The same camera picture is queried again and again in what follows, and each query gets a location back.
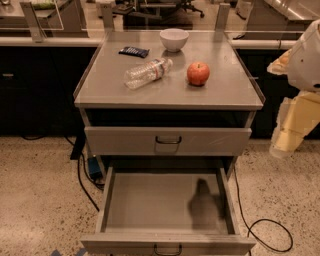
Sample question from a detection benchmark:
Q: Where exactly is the white and yellow robot arm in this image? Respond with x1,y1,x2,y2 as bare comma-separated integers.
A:
267,20,320,158

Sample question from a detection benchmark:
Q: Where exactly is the grey metal drawer cabinet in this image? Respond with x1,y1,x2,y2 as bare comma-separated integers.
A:
75,31,264,171

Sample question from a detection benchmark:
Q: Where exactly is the grey upper drawer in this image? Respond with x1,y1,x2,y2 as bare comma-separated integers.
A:
85,126,251,156

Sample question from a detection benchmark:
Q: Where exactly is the open grey lower drawer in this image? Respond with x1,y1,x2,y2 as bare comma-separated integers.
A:
81,168,256,256

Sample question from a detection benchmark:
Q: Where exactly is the clear plastic water bottle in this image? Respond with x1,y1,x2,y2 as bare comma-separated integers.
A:
124,58,173,90

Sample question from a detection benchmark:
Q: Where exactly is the red apple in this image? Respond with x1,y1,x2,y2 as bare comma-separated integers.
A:
187,62,210,86

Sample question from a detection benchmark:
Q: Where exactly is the blue power box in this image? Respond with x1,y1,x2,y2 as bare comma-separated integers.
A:
87,157,102,180

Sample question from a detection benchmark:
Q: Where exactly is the dark blue snack packet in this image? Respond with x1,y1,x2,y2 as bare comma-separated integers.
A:
119,46,149,58

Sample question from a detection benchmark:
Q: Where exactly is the white ceramic bowl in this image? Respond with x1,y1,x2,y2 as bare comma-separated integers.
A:
159,28,189,52

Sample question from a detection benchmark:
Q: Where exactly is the black office chair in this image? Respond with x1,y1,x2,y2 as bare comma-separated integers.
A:
181,0,205,18

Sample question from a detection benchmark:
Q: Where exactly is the long white counter ledge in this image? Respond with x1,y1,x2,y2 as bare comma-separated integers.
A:
0,37,295,50

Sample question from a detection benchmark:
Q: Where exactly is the black cable left floor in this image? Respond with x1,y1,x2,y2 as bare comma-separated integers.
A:
20,134,106,213

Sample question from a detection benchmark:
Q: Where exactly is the black cable floor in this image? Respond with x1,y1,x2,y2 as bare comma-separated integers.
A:
20,134,106,213
232,165,295,256

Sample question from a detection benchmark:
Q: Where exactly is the black cable right floor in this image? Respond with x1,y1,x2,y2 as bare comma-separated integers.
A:
232,165,295,256

